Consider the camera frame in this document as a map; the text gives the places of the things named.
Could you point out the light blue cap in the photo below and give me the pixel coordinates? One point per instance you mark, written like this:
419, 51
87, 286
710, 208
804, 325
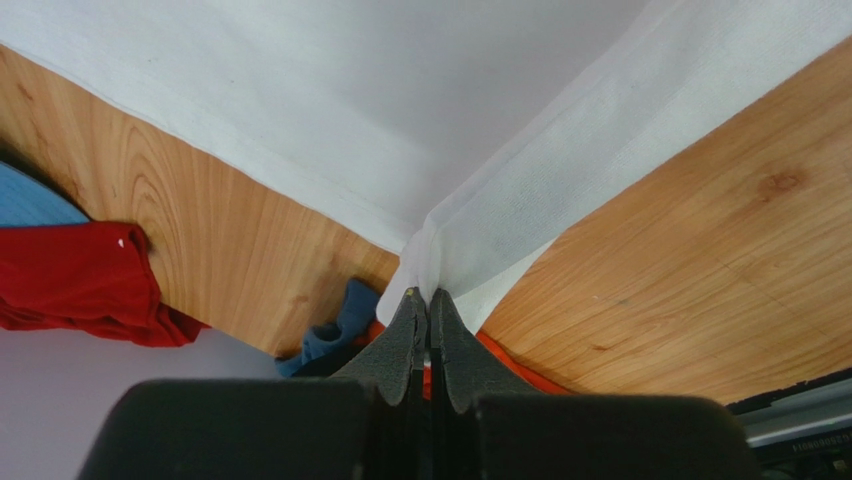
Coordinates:
26, 202

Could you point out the orange t-shirt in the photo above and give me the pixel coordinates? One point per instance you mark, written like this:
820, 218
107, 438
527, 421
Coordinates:
541, 383

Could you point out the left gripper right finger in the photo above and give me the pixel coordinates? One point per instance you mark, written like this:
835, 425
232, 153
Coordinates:
502, 427

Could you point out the white printed t-shirt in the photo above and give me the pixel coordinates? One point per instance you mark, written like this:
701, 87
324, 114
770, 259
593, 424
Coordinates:
464, 136

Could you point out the aluminium rail frame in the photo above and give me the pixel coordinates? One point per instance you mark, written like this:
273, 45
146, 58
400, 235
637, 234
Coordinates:
802, 431

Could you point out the blue cloth under stack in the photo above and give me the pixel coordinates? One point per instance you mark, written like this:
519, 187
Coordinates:
326, 347

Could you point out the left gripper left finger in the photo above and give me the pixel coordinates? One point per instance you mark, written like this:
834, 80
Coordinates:
362, 422

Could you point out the red t-shirt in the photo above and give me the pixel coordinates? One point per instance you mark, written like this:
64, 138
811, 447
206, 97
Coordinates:
93, 277

